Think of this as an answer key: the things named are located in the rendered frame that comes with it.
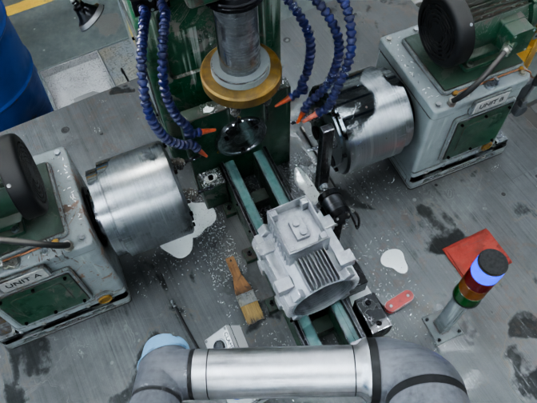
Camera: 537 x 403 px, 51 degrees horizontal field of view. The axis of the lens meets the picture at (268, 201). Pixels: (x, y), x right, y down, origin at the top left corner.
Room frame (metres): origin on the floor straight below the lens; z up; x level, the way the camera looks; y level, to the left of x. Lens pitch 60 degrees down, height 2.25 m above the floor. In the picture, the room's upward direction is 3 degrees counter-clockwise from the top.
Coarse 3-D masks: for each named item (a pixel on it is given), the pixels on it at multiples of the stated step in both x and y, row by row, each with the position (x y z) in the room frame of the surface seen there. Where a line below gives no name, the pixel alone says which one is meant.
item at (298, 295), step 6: (318, 210) 0.64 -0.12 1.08; (264, 228) 0.60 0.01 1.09; (264, 234) 0.59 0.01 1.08; (342, 270) 0.48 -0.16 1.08; (348, 270) 0.48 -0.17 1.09; (342, 276) 0.47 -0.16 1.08; (348, 276) 0.47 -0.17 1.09; (294, 294) 0.43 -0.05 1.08; (300, 294) 0.43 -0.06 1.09; (348, 294) 0.47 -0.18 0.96; (294, 300) 0.42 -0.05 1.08; (300, 300) 0.42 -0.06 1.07; (294, 318) 0.42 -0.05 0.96
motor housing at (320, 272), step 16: (256, 240) 0.59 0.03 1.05; (272, 240) 0.57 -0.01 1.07; (336, 240) 0.57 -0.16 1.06; (272, 256) 0.54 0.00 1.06; (320, 256) 0.52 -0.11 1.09; (272, 272) 0.50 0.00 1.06; (288, 272) 0.49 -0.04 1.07; (304, 272) 0.48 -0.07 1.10; (320, 272) 0.48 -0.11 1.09; (336, 272) 0.47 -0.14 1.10; (272, 288) 0.48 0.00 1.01; (304, 288) 0.45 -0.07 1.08; (320, 288) 0.44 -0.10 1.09; (336, 288) 0.49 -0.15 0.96; (352, 288) 0.48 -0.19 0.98; (288, 304) 0.42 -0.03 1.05; (304, 304) 0.46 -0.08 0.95; (320, 304) 0.46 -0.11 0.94
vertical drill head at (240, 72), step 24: (216, 24) 0.84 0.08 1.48; (240, 24) 0.82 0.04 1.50; (216, 48) 0.93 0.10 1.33; (240, 48) 0.82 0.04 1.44; (264, 48) 0.92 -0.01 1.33; (216, 72) 0.84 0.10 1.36; (240, 72) 0.82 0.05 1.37; (264, 72) 0.83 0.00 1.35; (216, 96) 0.80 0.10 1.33; (240, 96) 0.79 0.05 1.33; (264, 96) 0.79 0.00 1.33
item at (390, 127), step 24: (360, 72) 1.01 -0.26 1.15; (384, 72) 1.01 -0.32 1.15; (360, 96) 0.91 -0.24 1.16; (384, 96) 0.92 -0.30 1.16; (312, 120) 0.93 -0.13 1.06; (336, 120) 0.86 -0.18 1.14; (360, 120) 0.86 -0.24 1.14; (384, 120) 0.86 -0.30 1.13; (408, 120) 0.88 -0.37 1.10; (336, 144) 0.84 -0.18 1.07; (360, 144) 0.81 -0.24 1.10; (384, 144) 0.83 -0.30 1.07; (408, 144) 0.87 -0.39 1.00; (336, 168) 0.83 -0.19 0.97
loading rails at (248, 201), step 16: (256, 160) 0.91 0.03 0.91; (272, 160) 0.90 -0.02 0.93; (224, 176) 0.87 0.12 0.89; (240, 176) 0.85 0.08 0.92; (256, 176) 0.92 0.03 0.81; (272, 176) 0.85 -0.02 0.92; (240, 192) 0.80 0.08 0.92; (256, 192) 0.84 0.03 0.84; (272, 192) 0.80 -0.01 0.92; (288, 192) 0.79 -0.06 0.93; (224, 208) 0.81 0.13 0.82; (240, 208) 0.75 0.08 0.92; (256, 208) 0.75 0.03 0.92; (272, 208) 0.80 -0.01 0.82; (256, 224) 0.70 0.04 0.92; (256, 256) 0.65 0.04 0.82; (272, 304) 0.50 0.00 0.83; (336, 304) 0.46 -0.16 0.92; (288, 320) 0.45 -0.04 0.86; (304, 320) 0.43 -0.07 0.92; (320, 320) 0.45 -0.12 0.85; (336, 320) 0.43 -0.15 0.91; (352, 320) 0.42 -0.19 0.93; (304, 336) 0.39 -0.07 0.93; (320, 336) 0.42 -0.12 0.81; (336, 336) 0.41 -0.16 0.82; (352, 336) 0.38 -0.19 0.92
